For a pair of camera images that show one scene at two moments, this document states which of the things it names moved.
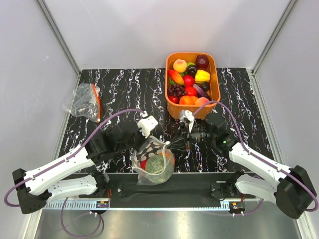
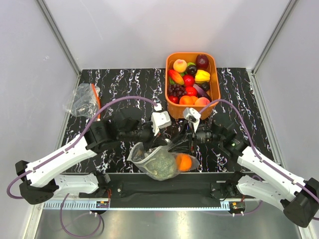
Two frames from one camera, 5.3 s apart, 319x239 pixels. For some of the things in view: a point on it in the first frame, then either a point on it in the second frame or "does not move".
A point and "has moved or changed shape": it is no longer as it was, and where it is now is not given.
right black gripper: [179, 145] does not move
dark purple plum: [192, 69] does not move
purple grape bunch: [177, 90] does not move
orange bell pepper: [169, 156] -> [183, 162]
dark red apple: [202, 61] does not move
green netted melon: [154, 164] has moved or changed shape
